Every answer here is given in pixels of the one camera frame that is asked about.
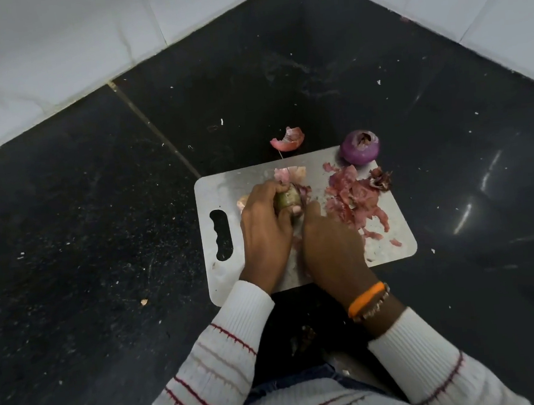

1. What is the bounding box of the person's left hand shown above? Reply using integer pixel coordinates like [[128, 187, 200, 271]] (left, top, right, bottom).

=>
[[231, 177, 311, 298]]

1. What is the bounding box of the onion peel piece off board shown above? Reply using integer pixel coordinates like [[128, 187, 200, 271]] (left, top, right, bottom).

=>
[[268, 125, 306, 154]]

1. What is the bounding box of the pile of onion peels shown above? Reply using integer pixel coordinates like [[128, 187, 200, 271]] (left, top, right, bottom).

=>
[[321, 156, 405, 254]]

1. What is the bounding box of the person's right forearm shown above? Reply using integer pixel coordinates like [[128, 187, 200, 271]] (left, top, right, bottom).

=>
[[347, 275, 533, 405]]

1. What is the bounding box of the person's right hand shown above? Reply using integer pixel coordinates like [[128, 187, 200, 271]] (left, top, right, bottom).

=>
[[297, 195, 387, 317]]

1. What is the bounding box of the person's left forearm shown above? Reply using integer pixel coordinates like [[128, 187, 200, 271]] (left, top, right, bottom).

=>
[[111, 277, 285, 405]]

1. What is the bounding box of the steel cutting board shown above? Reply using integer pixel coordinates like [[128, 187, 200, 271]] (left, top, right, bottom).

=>
[[192, 139, 421, 309]]

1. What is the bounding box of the beaded bracelet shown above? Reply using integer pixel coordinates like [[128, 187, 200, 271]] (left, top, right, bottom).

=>
[[350, 284, 393, 324]]

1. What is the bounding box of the red onion with dry roots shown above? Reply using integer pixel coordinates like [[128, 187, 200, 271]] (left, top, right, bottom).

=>
[[272, 182, 315, 219]]

